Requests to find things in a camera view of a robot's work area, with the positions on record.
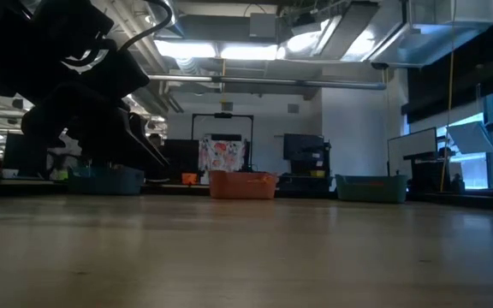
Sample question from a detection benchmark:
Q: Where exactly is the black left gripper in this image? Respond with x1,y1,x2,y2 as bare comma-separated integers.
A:
0,40,170,170

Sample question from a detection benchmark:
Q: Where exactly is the blue plastic basket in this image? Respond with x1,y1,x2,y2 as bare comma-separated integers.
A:
67,165,146,197

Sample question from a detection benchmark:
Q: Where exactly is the black upright panel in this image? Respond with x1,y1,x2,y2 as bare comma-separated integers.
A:
160,139,201,181

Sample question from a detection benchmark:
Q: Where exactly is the white floral printed sheet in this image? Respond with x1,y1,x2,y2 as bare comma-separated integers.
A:
198,135,247,173

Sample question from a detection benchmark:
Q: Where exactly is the ceiling light panel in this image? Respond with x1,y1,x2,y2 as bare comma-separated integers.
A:
153,39,217,60
219,42,282,62

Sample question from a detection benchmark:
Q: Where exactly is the black monitor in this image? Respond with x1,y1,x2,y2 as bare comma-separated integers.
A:
2,133,50,176

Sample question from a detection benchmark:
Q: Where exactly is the orange plastic basket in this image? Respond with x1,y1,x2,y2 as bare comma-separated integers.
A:
208,169,279,201

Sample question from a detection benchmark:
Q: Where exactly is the horizontal ceiling pipe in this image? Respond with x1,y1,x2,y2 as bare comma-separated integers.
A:
147,74,388,91

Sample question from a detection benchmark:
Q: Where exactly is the black equipment cart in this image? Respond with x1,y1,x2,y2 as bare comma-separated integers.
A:
281,133,334,193

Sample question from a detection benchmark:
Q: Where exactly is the grey ceiling box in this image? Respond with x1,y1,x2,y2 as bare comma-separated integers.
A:
248,12,294,40

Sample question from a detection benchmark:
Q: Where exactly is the green plastic basket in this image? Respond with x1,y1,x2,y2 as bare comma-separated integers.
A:
335,174,408,204

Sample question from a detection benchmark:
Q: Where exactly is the white board screen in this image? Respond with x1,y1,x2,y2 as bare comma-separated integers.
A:
386,126,439,177

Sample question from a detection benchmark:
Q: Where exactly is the black desk with equipment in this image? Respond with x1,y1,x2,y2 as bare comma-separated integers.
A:
402,147,466,194

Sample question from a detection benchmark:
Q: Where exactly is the white tilted sheet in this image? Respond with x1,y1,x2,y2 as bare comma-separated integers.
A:
446,120,493,156

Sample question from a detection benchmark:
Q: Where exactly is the black aluminium table frame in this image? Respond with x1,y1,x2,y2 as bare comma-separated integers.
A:
141,182,493,211

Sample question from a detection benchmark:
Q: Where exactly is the black gantry frame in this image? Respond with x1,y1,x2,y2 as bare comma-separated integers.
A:
191,112,255,175

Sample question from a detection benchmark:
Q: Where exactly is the silver ceiling duct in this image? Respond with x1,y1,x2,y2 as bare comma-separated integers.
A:
145,0,187,40

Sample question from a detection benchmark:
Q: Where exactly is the black left camera cable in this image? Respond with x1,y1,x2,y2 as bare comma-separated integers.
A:
120,0,174,52

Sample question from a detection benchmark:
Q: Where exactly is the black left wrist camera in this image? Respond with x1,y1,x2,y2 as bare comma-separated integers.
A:
32,0,115,56

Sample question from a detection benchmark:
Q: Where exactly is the yellow hanging cable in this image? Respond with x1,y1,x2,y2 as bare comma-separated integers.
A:
439,50,456,193

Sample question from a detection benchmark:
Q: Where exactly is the white ceiling duct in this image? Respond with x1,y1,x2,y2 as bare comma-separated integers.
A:
368,0,493,68

